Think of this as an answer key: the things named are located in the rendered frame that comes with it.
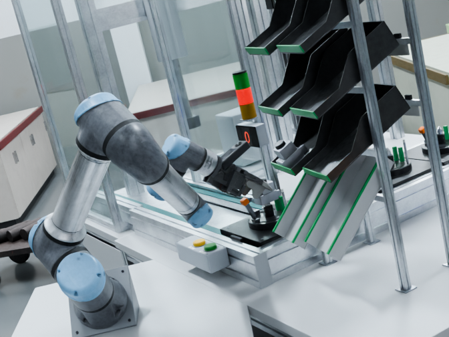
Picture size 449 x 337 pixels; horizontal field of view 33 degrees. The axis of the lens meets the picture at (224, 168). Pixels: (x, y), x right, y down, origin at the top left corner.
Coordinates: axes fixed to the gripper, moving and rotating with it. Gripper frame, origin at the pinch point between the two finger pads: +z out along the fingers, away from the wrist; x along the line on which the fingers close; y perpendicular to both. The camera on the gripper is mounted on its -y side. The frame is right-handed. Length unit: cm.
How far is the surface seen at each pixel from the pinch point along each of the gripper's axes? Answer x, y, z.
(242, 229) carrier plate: -4.0, 14.8, 1.0
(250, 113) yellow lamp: -16.7, -21.2, -5.1
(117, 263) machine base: -85, 43, 5
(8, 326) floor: -261, 112, 38
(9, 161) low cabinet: -494, 16, 58
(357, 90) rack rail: 49, -24, -18
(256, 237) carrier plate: 7.1, 16.1, -0.4
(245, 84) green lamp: -16.6, -28.6, -11.1
